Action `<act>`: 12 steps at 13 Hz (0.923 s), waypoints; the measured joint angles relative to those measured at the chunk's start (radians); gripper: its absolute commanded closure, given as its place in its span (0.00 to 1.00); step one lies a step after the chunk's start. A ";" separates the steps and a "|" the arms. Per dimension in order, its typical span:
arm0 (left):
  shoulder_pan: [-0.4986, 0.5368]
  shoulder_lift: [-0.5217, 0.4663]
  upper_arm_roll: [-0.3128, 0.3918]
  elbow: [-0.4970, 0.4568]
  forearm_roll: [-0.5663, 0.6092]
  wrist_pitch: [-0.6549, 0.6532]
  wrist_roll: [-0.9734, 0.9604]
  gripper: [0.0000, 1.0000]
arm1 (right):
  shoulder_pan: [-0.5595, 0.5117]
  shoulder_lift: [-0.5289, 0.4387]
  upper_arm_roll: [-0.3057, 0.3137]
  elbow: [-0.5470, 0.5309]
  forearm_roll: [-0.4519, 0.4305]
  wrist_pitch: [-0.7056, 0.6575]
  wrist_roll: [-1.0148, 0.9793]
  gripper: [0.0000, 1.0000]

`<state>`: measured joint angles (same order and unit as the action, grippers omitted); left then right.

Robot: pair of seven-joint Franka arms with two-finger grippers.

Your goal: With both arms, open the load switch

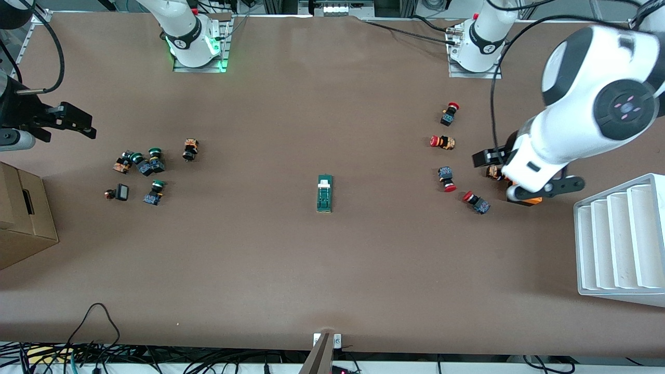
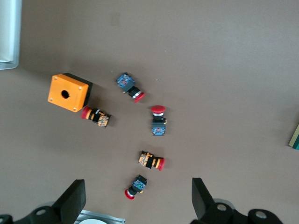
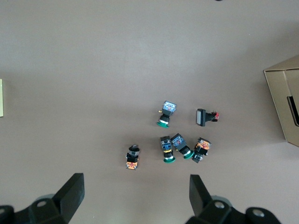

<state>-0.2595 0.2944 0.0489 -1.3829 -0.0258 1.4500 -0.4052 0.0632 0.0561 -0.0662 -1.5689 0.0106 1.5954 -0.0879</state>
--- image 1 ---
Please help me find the green contact block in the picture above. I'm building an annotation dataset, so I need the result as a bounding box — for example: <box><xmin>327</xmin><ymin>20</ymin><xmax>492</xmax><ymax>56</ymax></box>
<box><xmin>316</xmin><ymin>175</ymin><xmax>334</xmax><ymax>213</ymax></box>

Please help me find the red emergency button blue body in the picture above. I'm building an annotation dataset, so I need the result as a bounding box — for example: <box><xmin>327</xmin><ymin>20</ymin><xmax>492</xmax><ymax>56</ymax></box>
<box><xmin>462</xmin><ymin>190</ymin><xmax>491</xmax><ymax>215</ymax></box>
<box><xmin>437</xmin><ymin>166</ymin><xmax>457</xmax><ymax>193</ymax></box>

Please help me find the red emergency button dark body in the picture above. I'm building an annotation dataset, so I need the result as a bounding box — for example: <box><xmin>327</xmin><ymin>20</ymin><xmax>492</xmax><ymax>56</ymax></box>
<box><xmin>440</xmin><ymin>102</ymin><xmax>460</xmax><ymax>127</ymax></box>

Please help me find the brown cardboard box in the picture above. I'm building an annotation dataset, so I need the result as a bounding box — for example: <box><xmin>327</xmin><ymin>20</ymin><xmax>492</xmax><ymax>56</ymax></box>
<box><xmin>0</xmin><ymin>162</ymin><xmax>59</xmax><ymax>271</ymax></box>

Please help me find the white stepped plastic tray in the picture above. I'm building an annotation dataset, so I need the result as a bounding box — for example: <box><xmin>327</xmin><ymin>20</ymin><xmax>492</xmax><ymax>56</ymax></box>
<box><xmin>573</xmin><ymin>173</ymin><xmax>665</xmax><ymax>308</ymax></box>

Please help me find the control unit with white light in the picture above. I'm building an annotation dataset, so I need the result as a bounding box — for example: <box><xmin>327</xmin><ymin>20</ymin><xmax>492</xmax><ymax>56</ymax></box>
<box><xmin>299</xmin><ymin>0</ymin><xmax>376</xmax><ymax>17</ymax></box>

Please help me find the yellow label strip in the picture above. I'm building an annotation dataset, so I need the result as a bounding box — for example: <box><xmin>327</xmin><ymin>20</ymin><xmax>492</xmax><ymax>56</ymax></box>
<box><xmin>26</xmin><ymin>346</ymin><xmax>74</xmax><ymax>365</ymax></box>

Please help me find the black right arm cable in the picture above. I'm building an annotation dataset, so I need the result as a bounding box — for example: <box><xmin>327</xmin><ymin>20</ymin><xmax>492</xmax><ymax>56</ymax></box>
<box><xmin>0</xmin><ymin>4</ymin><xmax>66</xmax><ymax>96</ymax></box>

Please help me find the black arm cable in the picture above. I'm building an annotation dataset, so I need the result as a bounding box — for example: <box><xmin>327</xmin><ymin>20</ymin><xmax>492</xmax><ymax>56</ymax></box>
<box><xmin>0</xmin><ymin>4</ymin><xmax>66</xmax><ymax>96</ymax></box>
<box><xmin>488</xmin><ymin>0</ymin><xmax>632</xmax><ymax>152</ymax></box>

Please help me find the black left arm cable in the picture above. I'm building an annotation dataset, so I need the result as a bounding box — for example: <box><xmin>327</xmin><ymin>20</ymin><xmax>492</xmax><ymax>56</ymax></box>
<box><xmin>488</xmin><ymin>0</ymin><xmax>632</xmax><ymax>152</ymax></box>

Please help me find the orange button enclosure box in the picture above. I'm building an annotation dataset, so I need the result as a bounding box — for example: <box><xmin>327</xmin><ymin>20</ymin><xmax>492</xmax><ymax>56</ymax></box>
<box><xmin>511</xmin><ymin>182</ymin><xmax>544</xmax><ymax>207</ymax></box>

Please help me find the aluminium frame profile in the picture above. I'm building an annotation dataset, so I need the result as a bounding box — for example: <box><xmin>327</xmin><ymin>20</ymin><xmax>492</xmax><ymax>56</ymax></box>
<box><xmin>9</xmin><ymin>13</ymin><xmax>41</xmax><ymax>71</ymax></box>
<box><xmin>628</xmin><ymin>0</ymin><xmax>665</xmax><ymax>35</ymax></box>

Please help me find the aluminium arm base plate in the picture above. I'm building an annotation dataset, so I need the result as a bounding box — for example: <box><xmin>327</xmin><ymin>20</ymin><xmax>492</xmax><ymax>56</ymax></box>
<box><xmin>173</xmin><ymin>15</ymin><xmax>231</xmax><ymax>73</ymax></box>
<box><xmin>448</xmin><ymin>23</ymin><xmax>503</xmax><ymax>79</ymax></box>

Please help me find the black looped cable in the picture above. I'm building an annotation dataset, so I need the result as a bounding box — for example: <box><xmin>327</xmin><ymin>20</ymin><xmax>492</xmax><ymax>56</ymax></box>
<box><xmin>66</xmin><ymin>303</ymin><xmax>122</xmax><ymax>360</ymax></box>

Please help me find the black cable tangle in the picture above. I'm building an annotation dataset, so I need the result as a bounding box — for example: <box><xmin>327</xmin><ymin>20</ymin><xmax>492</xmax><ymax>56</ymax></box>
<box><xmin>0</xmin><ymin>340</ymin><xmax>312</xmax><ymax>374</ymax></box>

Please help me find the aluminium camera post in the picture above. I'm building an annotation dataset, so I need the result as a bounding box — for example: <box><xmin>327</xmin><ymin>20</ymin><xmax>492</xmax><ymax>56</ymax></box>
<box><xmin>299</xmin><ymin>329</ymin><xmax>343</xmax><ymax>374</ymax></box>

